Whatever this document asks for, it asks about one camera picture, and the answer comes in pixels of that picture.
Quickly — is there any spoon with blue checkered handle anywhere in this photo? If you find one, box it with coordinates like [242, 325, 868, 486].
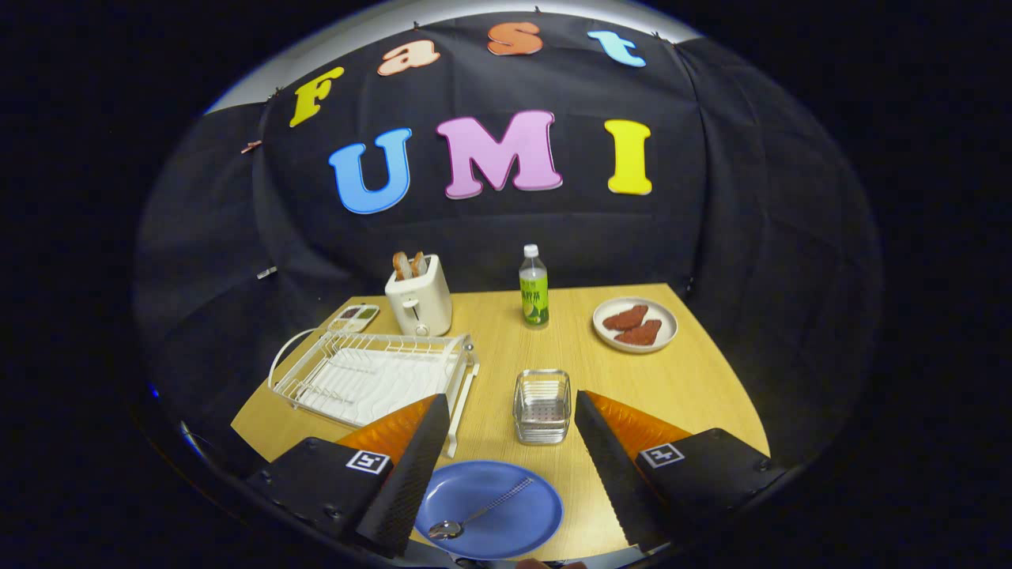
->
[428, 477, 534, 541]

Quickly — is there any white divided seasoning tray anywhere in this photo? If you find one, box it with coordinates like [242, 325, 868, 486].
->
[327, 303, 380, 333]

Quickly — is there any cream toaster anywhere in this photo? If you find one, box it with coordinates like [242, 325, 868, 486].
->
[385, 254, 453, 337]

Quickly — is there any black backdrop cloth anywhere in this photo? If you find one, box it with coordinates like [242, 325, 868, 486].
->
[133, 9, 885, 475]

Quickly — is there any metal wire basket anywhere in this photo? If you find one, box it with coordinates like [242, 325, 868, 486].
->
[512, 369, 572, 446]

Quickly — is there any green label drink bottle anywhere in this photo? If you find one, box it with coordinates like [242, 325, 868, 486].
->
[519, 244, 550, 329]

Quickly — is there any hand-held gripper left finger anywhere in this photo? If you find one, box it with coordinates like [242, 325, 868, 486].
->
[245, 394, 451, 558]

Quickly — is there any blue plate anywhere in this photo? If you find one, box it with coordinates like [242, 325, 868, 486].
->
[415, 461, 564, 560]

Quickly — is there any red meat piece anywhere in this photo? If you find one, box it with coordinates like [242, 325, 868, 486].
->
[614, 319, 663, 346]
[602, 304, 649, 331]

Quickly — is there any white plate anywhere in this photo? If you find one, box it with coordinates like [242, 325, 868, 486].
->
[592, 296, 679, 353]

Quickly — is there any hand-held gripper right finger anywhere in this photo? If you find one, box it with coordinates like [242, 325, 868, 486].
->
[575, 390, 787, 550]

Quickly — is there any white wire dish rack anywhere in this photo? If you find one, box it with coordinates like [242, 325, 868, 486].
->
[268, 328, 480, 459]

